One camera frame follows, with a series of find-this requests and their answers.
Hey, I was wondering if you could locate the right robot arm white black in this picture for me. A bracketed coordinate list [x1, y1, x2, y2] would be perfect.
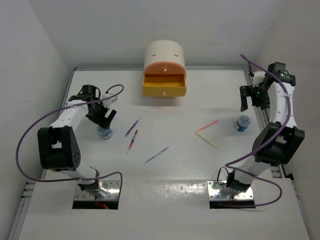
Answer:
[226, 62, 305, 193]

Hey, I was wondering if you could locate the blue tape roll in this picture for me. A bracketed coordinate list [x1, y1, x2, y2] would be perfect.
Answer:
[96, 125, 113, 140]
[234, 115, 251, 132]

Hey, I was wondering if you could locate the yellow highlighter pen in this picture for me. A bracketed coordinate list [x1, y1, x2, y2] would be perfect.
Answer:
[194, 132, 219, 149]

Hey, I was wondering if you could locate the pink orange highlighter pen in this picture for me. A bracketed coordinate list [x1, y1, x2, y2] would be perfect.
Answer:
[195, 120, 219, 132]

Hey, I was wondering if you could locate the metal base plate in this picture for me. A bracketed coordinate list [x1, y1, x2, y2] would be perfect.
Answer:
[74, 180, 121, 201]
[207, 180, 254, 202]

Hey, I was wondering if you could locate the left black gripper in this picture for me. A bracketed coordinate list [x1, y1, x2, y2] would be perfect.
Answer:
[85, 99, 116, 130]

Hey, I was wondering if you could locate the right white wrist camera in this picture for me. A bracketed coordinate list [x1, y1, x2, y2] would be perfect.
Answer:
[251, 71, 265, 87]

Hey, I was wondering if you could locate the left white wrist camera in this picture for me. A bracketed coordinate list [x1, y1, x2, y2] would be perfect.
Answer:
[100, 93, 118, 108]

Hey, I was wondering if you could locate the red pen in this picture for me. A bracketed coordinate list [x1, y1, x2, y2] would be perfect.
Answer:
[125, 129, 139, 155]

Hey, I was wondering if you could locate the blue pen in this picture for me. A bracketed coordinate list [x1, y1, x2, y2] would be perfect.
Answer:
[124, 116, 142, 137]
[144, 146, 170, 164]

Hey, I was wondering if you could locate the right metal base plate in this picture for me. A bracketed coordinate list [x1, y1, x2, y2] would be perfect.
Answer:
[207, 180, 254, 202]

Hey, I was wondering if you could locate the cream three-drawer storage cabinet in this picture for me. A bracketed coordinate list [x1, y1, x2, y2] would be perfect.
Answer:
[142, 40, 187, 97]

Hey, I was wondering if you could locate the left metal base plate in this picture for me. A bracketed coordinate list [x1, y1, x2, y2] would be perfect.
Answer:
[74, 180, 121, 201]

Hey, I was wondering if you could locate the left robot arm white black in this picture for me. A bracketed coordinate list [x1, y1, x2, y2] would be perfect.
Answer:
[37, 85, 118, 198]

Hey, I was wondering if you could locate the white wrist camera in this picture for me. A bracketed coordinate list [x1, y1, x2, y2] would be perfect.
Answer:
[251, 71, 265, 87]
[100, 93, 118, 108]

